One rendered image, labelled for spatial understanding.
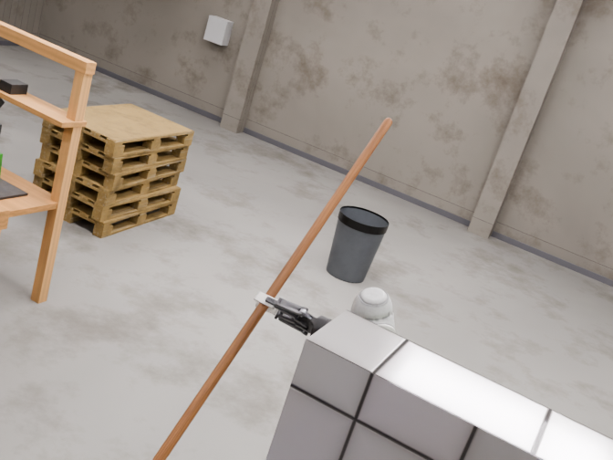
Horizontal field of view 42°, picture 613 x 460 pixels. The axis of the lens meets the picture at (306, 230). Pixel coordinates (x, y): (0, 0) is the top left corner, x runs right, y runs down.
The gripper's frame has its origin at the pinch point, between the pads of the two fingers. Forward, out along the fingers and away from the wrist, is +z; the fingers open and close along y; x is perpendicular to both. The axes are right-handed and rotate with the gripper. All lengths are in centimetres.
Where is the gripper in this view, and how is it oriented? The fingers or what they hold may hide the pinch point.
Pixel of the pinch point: (266, 302)
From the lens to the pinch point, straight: 232.6
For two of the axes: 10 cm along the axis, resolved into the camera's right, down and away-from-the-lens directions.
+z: -8.7, -3.8, 3.2
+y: 0.6, 5.6, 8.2
